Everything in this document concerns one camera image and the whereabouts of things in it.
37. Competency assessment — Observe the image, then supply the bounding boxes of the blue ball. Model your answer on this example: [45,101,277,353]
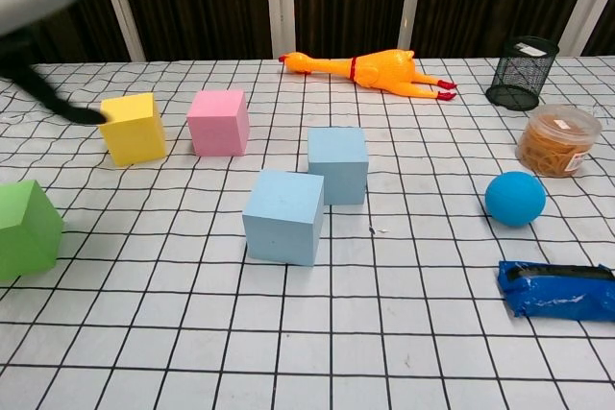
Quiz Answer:
[483,170,548,228]

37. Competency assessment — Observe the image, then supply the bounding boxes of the white black-grid tablecloth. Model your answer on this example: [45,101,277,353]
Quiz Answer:
[0,57,615,410]

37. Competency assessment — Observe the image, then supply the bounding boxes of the green foam cube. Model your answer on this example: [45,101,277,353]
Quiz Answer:
[0,179,65,281]

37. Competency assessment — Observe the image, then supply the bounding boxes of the orange rubber chicken toy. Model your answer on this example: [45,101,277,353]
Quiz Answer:
[280,48,458,103]

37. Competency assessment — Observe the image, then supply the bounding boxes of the clear jar of rubber bands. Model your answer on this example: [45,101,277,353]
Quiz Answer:
[515,103,603,179]

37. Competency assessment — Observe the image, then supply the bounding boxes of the black mesh pen holder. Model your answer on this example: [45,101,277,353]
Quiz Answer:
[484,35,561,111]

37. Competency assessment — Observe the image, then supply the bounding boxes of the pink foam cube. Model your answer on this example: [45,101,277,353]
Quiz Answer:
[185,88,250,157]

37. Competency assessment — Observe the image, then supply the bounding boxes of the blue snack packet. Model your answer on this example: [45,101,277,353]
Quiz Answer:
[498,260,615,323]

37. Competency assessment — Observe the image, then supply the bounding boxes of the light blue foam cube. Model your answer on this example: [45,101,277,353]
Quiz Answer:
[241,169,326,268]
[307,126,370,206]

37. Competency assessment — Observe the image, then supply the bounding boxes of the yellow foam cube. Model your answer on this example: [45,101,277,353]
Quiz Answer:
[98,91,168,167]

